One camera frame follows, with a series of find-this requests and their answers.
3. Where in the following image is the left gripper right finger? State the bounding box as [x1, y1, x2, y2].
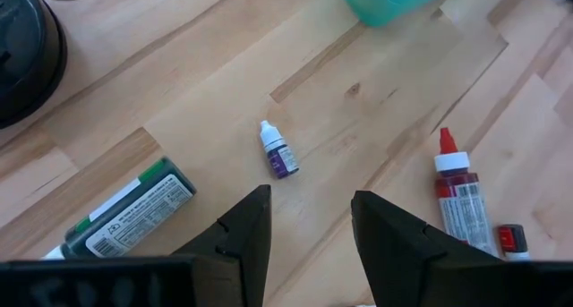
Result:
[350, 189, 502, 307]

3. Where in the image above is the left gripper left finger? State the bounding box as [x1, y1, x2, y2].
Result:
[172, 184, 272, 307]

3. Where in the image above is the large red bottle red cap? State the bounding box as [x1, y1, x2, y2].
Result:
[432, 126, 500, 258]

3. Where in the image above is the small purple dropper bottle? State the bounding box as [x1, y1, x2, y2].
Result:
[259, 119, 300, 180]

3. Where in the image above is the large green food coloring bottle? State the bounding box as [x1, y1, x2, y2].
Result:
[42, 157, 197, 260]

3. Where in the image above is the small black label dropper bottle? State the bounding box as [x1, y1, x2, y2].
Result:
[496, 224, 532, 262]

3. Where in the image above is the teal translucent plastic bin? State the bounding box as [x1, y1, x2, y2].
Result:
[334, 0, 456, 29]

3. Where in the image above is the black desk lamp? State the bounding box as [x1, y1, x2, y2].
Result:
[0, 0, 122, 130]

